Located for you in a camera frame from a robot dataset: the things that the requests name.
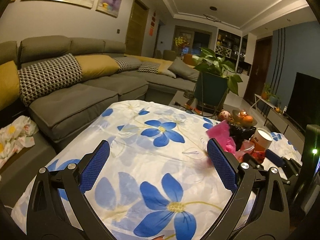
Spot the pink plastic bag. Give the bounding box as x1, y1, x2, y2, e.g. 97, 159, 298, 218
206, 120, 236, 155

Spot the green potted plant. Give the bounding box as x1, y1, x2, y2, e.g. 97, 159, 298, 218
193, 47, 243, 112

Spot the wooden door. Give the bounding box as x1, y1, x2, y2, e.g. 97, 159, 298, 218
125, 0, 149, 56

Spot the black plastic bag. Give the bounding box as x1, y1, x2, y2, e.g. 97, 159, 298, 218
229, 123, 257, 151

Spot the fruit bowl with oranges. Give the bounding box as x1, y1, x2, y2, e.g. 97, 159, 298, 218
232, 109, 258, 128

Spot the red white plastic bag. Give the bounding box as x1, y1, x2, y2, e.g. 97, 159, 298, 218
235, 140, 266, 164

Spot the houndstooth cushion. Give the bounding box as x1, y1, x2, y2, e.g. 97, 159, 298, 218
18, 53, 82, 107

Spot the grey tv cabinet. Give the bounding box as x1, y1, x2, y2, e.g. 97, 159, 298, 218
266, 109, 305, 143

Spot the white floral cloth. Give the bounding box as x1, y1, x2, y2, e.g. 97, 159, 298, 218
0, 115, 39, 167

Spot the pink piggy figurine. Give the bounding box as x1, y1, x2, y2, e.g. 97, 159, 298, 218
217, 109, 232, 121

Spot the mustard yellow cushion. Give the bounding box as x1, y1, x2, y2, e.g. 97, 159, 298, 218
75, 55, 119, 81

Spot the black television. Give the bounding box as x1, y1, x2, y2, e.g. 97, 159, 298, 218
286, 72, 320, 132

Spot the white orange paper cup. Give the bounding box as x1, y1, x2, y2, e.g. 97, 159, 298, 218
249, 128, 273, 164

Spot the grey sectional sofa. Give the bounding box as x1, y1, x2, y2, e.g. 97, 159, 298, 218
1, 35, 198, 208

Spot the glass coffee table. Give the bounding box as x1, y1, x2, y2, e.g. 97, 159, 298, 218
169, 91, 226, 118

